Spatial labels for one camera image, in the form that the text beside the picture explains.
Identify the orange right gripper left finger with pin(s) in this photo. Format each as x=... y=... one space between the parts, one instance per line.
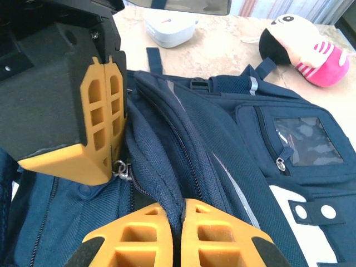
x=139 y=244

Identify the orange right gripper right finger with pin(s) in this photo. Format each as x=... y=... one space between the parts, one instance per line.
x=217 y=244

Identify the navy blue student backpack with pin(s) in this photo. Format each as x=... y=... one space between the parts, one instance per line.
x=194 y=139

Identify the pink plush doll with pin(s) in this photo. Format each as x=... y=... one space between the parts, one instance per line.
x=320 y=64

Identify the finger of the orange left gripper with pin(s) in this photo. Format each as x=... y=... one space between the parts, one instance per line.
x=118 y=130
x=69 y=164

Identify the white rounded plastic box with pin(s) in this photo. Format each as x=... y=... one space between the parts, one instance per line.
x=172 y=30

